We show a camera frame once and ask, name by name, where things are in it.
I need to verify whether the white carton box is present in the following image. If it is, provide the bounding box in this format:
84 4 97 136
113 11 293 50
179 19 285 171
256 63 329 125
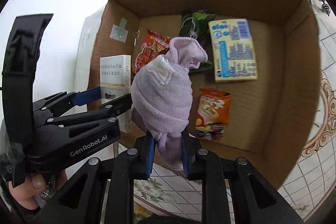
99 54 132 133

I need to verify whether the lilac towel cloth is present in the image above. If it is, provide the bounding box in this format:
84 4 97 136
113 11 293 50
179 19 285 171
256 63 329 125
130 37 208 170

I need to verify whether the red floral wipes pack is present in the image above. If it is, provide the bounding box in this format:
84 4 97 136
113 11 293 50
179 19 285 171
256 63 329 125
131 29 171 77

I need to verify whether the orange snack packet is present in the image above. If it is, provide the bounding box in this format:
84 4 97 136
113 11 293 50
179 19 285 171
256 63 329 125
195 89 231 140

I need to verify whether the dark green wipes pack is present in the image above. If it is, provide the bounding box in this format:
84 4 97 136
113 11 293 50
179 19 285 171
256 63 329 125
179 10 216 74

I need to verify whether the yellow blue tissue pack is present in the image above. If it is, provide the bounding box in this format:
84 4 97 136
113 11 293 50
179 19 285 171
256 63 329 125
209 19 257 83

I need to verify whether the person's left hand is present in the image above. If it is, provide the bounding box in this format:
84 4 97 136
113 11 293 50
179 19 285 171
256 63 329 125
8 173 47 210

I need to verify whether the open cardboard box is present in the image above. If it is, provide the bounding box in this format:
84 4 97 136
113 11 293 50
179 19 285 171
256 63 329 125
88 0 321 188

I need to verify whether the chrome dumbbell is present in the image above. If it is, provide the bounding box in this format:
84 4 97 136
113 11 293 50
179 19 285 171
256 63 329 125
319 0 331 16

